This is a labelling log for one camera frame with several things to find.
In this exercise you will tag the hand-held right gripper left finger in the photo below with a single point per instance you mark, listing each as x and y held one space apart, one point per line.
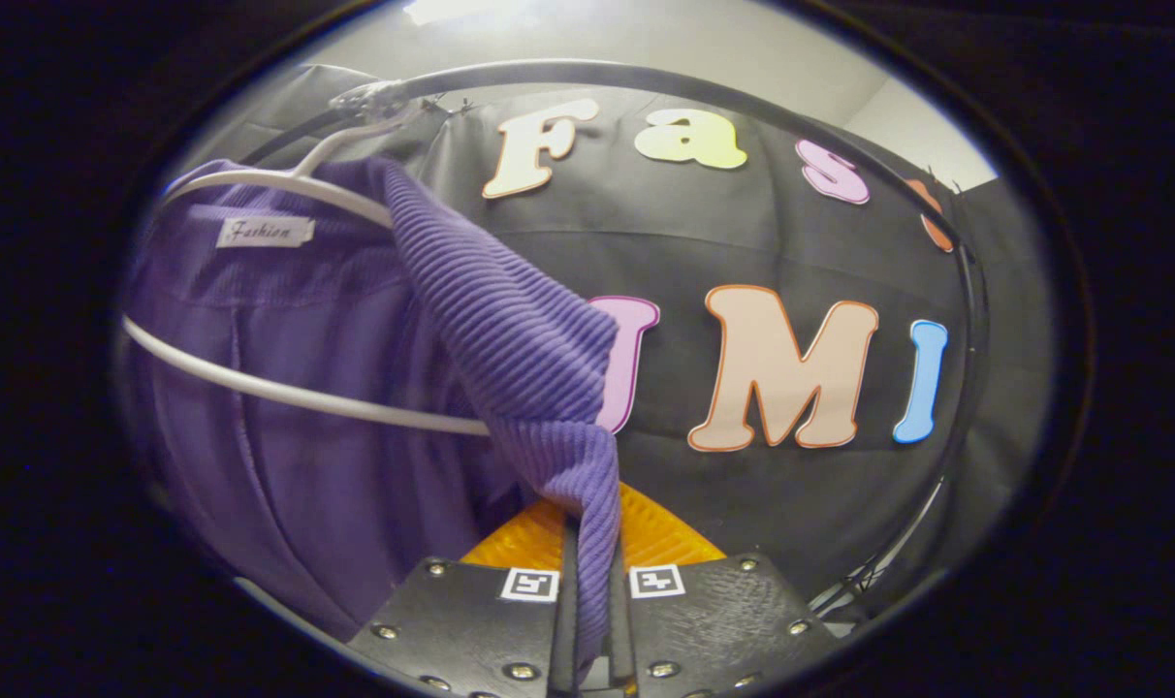
481 620

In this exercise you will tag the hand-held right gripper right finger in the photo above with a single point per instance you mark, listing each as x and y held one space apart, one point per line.
723 620

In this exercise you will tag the white plastic hanger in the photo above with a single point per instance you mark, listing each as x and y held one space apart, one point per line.
277 178

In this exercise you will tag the black backdrop cloth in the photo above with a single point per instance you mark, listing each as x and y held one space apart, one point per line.
743 242

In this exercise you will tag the small black clip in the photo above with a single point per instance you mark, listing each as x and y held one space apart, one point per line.
440 101
467 105

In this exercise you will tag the ceiling light panel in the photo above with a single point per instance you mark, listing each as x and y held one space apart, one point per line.
461 10

